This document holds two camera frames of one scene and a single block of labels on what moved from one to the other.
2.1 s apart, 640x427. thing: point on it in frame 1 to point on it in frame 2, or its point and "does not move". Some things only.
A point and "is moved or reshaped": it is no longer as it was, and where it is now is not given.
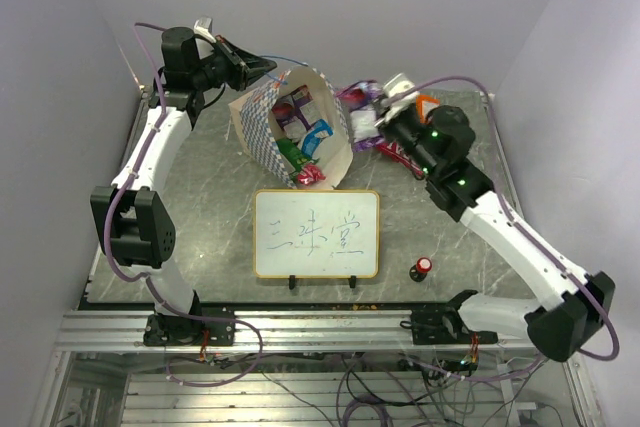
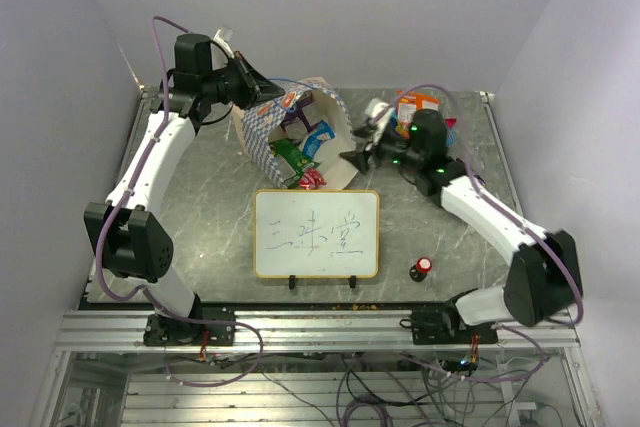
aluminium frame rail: [281, 331] does not move
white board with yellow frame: [316, 234] does not move
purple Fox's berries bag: [360, 99] to [477, 168]
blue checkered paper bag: [252, 123] is moved or reshaped
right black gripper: [388, 126] to [359, 157]
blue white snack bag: [320, 129] does not move
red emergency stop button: [419, 271] does not move
